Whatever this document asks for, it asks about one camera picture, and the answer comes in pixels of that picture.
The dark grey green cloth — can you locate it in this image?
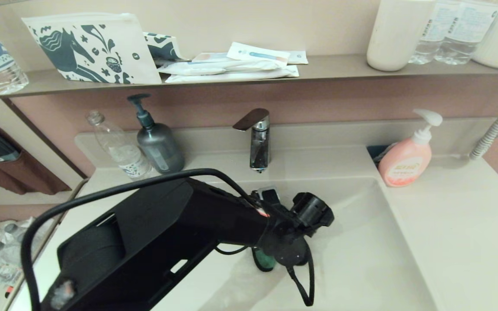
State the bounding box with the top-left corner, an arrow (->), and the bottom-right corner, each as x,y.
252,247 -> 276,273

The chrome sink faucet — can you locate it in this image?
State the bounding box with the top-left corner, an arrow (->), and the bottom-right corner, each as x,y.
232,108 -> 271,173

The white ceramic sink basin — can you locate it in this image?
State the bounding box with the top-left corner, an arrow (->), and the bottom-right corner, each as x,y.
152,176 -> 439,311

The pink soap pump bottle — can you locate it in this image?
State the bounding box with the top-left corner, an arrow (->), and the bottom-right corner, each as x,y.
377,109 -> 443,187

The dark grey pump bottle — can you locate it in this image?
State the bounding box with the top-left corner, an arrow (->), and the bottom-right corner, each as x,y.
127,94 -> 185,175

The long white packet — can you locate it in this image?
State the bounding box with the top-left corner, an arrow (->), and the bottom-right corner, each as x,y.
165,66 -> 300,83
157,60 -> 287,76

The clear empty plastic bottle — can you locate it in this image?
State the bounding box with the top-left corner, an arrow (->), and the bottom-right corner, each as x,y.
86,111 -> 153,180

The white packet blue stripe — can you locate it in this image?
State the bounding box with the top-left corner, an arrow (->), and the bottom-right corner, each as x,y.
227,41 -> 291,65

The peach white packet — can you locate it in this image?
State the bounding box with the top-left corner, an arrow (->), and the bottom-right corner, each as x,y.
192,52 -> 232,63

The tall white tumbler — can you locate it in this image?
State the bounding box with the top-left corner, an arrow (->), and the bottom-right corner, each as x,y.
366,0 -> 437,72

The small blue print pouch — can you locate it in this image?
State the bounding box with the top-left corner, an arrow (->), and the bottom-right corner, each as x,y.
143,32 -> 189,65

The clear water bottle white label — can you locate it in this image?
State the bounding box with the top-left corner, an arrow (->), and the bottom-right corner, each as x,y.
408,0 -> 449,65
434,0 -> 498,66

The plastic wrapped bottle pack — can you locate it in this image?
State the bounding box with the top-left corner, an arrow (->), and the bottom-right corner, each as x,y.
0,216 -> 56,290

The white horse print pouch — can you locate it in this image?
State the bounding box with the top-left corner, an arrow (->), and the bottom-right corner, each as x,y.
21,13 -> 162,85

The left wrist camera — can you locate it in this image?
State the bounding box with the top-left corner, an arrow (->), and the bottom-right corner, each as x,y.
251,187 -> 281,206

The brown wall shelf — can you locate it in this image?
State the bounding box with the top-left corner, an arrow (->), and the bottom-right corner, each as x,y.
0,54 -> 498,101

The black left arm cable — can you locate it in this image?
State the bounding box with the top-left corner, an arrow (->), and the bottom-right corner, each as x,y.
21,168 -> 315,311

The grey corrugated hose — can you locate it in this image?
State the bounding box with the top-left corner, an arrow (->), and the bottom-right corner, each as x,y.
469,89 -> 498,161

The brown wall holder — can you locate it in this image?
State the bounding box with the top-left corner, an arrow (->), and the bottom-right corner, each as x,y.
0,125 -> 71,195

